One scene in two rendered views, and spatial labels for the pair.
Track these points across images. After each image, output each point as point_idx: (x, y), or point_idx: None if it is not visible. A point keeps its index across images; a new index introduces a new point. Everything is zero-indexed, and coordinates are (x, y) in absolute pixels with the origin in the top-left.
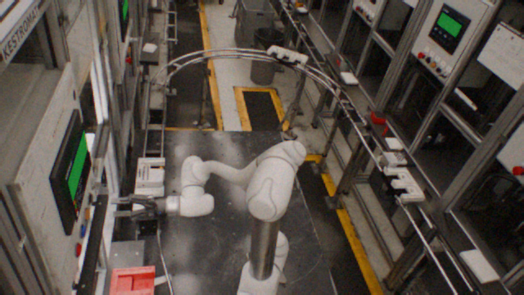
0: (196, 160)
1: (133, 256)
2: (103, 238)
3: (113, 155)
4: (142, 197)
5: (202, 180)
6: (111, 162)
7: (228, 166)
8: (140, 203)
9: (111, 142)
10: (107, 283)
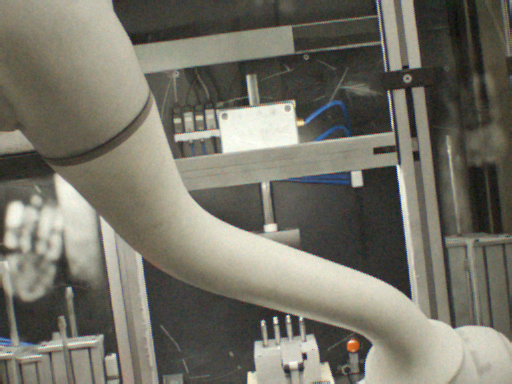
0: (464, 332)
1: None
2: (145, 358)
3: (412, 262)
4: (289, 356)
5: (370, 383)
6: (414, 293)
7: (279, 243)
8: (285, 379)
9: (405, 205)
10: None
